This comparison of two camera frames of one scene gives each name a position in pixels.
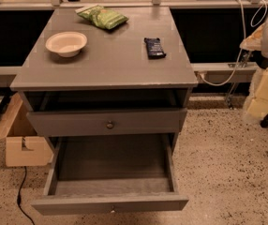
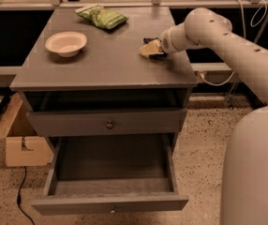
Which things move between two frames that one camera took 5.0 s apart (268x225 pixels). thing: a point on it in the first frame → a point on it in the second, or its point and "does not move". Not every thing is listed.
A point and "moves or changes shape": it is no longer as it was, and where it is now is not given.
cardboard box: x=23 y=146 does not move
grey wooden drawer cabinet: x=112 y=101 does not move
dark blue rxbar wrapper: x=154 y=48 moves or changes shape
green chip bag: x=102 y=17 does not move
